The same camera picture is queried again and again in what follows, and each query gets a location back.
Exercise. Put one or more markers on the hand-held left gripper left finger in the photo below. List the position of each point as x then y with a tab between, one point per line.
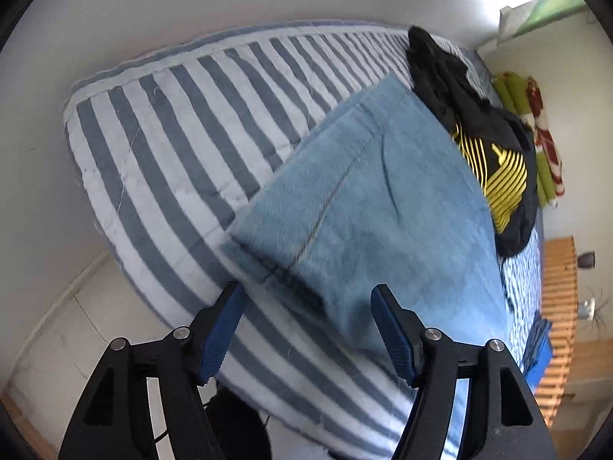
218	340

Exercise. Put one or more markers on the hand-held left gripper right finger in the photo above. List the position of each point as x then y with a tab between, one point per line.
392	335

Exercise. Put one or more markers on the light blue jeans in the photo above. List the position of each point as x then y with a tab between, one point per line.
383	211

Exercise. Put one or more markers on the folded blue garment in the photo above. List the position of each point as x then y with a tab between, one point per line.
539	345

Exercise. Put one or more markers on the wooden slatted fence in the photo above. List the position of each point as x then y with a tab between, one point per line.
558	287

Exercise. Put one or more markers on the black shirt with yellow print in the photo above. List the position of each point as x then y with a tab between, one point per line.
507	182

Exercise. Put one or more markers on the potted spider plant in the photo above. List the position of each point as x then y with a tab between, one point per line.
588	309

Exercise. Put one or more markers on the dark ceramic vase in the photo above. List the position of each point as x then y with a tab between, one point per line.
586	258

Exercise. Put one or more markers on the blue white striped bed quilt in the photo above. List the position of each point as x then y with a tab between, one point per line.
167	129

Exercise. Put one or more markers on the folded red cream blanket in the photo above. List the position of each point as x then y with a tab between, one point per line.
546	134

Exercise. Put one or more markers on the folded green blanket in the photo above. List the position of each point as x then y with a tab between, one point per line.
510	88

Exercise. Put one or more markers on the green landscape wall poster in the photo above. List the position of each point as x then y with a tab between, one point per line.
541	12

